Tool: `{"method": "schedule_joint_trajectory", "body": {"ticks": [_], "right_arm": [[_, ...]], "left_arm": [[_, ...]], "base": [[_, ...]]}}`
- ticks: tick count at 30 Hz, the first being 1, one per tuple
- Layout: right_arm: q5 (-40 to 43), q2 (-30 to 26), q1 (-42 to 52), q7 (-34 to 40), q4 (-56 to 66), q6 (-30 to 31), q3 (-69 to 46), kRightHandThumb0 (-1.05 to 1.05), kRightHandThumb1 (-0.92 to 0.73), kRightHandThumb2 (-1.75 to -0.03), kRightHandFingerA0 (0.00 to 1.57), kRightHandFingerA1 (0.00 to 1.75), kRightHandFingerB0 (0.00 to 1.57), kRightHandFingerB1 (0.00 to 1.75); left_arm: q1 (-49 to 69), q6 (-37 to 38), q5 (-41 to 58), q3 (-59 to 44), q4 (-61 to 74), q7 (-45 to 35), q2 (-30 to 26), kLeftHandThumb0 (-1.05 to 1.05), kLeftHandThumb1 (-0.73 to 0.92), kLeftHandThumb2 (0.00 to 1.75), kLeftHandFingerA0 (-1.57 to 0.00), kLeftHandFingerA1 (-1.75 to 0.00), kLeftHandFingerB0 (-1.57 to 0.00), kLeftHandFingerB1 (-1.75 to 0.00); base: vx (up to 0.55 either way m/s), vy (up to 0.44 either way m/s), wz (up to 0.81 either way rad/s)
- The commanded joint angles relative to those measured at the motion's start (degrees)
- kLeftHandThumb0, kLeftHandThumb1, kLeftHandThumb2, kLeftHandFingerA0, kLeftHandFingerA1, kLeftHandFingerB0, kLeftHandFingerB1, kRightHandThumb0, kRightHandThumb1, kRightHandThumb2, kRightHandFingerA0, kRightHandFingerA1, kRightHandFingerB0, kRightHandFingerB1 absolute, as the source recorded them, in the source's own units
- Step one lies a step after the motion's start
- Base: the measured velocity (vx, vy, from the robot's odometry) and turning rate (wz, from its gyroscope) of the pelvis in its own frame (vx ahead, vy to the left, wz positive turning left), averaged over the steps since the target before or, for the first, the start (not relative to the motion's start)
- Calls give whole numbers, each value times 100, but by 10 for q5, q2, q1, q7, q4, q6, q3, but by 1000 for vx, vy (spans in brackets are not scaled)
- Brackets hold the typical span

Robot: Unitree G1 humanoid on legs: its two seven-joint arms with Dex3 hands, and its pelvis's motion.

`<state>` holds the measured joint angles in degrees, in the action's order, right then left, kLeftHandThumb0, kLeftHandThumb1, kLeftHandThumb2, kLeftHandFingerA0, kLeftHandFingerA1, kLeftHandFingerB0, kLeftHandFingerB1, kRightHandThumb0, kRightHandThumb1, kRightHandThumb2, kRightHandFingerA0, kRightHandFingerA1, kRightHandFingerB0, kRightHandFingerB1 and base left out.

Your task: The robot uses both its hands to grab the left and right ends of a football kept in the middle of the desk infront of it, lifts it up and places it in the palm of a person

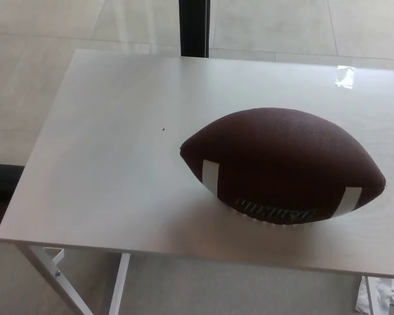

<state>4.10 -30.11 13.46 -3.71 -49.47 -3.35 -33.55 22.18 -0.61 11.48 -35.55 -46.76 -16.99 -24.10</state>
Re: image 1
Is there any brown leather american football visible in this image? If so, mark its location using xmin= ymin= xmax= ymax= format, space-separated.
xmin=179 ymin=107 xmax=387 ymax=228

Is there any clear tape piece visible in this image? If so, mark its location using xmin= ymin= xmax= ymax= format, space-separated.
xmin=334 ymin=64 xmax=357 ymax=89

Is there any crumpled white paper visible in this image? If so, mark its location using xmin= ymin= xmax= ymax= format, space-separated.
xmin=354 ymin=276 xmax=394 ymax=315

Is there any black vertical window post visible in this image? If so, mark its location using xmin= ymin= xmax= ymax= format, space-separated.
xmin=179 ymin=0 xmax=212 ymax=57

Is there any white metal table frame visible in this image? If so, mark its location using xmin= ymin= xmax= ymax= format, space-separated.
xmin=18 ymin=244 xmax=376 ymax=315

